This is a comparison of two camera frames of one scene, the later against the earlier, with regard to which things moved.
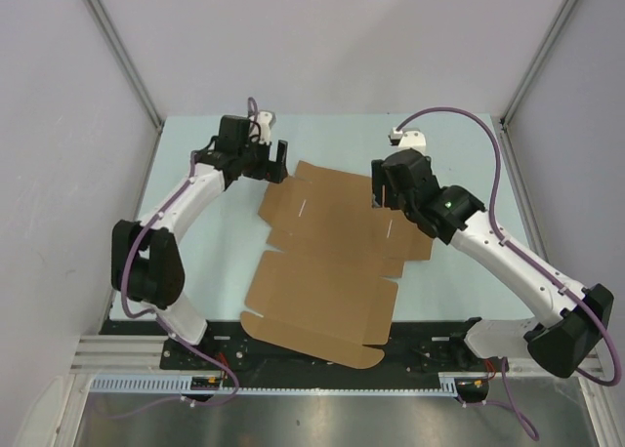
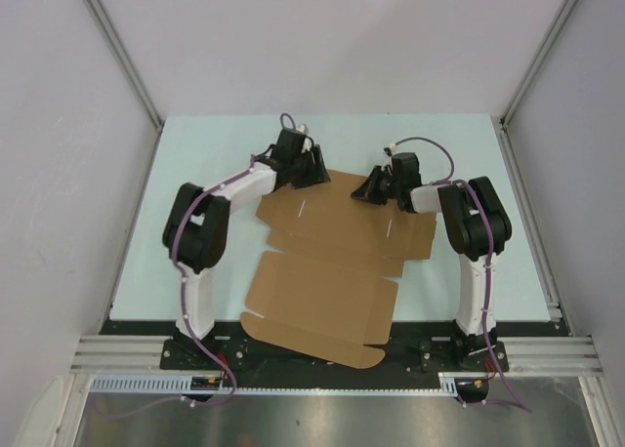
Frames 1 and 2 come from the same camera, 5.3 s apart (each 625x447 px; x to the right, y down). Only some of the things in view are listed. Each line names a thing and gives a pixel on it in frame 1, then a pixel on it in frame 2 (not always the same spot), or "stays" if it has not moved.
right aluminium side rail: [502, 122] stays
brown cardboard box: [324, 294] stays
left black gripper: [271, 175] to [311, 179]
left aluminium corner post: [116, 44] stays
